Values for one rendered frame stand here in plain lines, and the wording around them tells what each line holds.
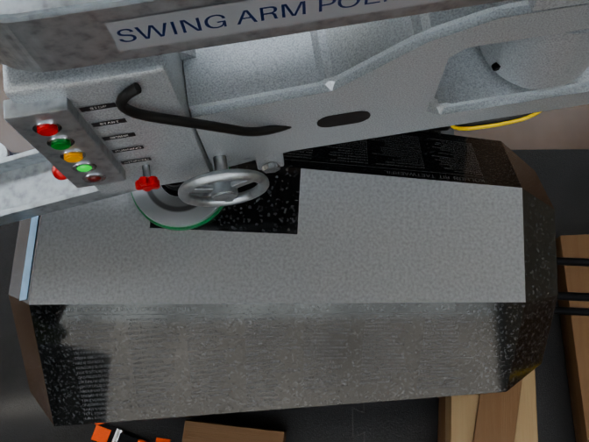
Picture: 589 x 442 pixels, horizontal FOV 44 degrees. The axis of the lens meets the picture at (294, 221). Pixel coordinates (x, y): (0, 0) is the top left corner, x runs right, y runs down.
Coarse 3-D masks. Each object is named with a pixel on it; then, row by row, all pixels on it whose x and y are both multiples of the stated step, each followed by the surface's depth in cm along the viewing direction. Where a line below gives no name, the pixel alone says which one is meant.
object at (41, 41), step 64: (0, 0) 73; (64, 0) 73; (128, 0) 74; (192, 0) 74; (256, 0) 76; (320, 0) 78; (384, 0) 80; (448, 0) 82; (576, 0) 84; (64, 64) 83
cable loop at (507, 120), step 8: (536, 112) 147; (488, 120) 150; (496, 120) 150; (504, 120) 151; (512, 120) 150; (520, 120) 150; (456, 128) 148; (464, 128) 150; (472, 128) 150; (480, 128) 151
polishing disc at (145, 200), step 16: (144, 192) 156; (160, 192) 156; (144, 208) 155; (160, 208) 155; (176, 208) 155; (192, 208) 155; (208, 208) 155; (160, 224) 155; (176, 224) 154; (192, 224) 155
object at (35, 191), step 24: (0, 168) 150; (24, 168) 150; (48, 168) 149; (264, 168) 131; (0, 192) 151; (24, 192) 149; (48, 192) 147; (72, 192) 141; (96, 192) 140; (120, 192) 142; (0, 216) 144; (24, 216) 146
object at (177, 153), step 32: (128, 64) 88; (160, 64) 88; (32, 96) 89; (64, 96) 90; (96, 96) 91; (160, 96) 94; (96, 128) 100; (128, 128) 102; (160, 128) 104; (192, 128) 107; (160, 160) 116; (192, 160) 118
